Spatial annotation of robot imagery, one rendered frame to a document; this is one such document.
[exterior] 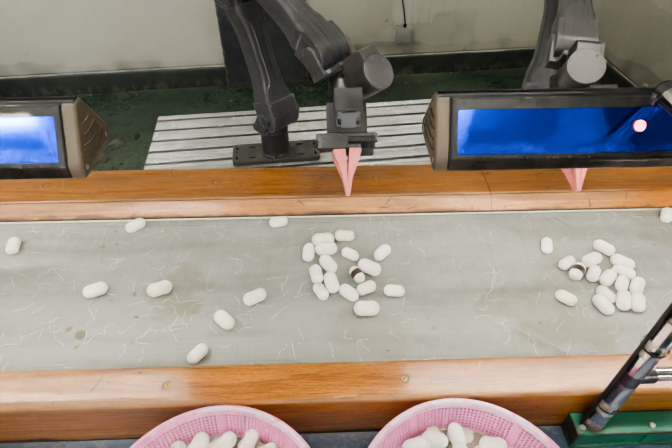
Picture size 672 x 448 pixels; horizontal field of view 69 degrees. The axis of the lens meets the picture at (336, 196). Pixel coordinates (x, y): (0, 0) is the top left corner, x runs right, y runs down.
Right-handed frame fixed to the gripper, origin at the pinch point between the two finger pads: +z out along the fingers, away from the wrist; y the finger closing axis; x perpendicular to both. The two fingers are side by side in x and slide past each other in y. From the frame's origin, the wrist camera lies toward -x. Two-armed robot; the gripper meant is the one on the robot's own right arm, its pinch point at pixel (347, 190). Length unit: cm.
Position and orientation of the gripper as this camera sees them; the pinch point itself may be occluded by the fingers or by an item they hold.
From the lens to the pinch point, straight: 82.2
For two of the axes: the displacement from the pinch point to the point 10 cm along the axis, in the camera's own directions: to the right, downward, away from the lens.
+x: -0.2, 1.4, 9.9
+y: 10.0, -0.2, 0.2
